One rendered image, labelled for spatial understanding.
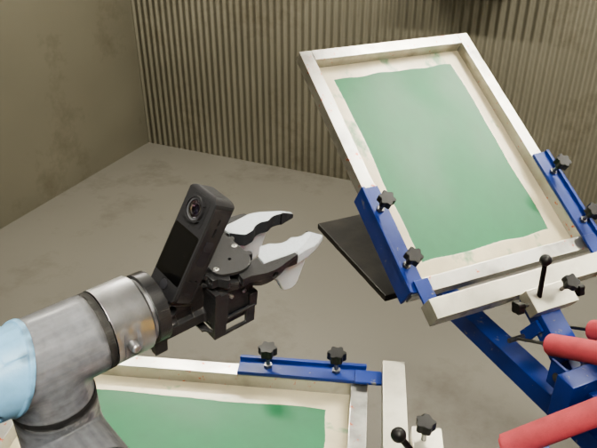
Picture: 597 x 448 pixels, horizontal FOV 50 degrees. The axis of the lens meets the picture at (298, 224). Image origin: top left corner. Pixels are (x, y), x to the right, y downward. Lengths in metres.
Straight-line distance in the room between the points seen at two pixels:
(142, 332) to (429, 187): 1.26
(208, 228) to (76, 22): 4.19
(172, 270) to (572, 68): 3.66
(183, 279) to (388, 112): 1.33
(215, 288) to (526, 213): 1.32
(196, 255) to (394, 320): 2.75
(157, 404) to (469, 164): 1.05
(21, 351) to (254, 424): 0.95
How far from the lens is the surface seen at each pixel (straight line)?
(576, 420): 1.31
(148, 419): 1.51
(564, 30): 4.08
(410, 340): 3.20
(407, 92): 1.95
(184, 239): 0.61
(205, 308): 0.66
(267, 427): 1.46
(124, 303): 0.59
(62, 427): 0.61
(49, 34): 4.55
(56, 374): 0.58
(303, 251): 0.67
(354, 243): 2.08
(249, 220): 0.70
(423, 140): 1.84
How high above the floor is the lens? 2.03
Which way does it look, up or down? 30 degrees down
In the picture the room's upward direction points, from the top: straight up
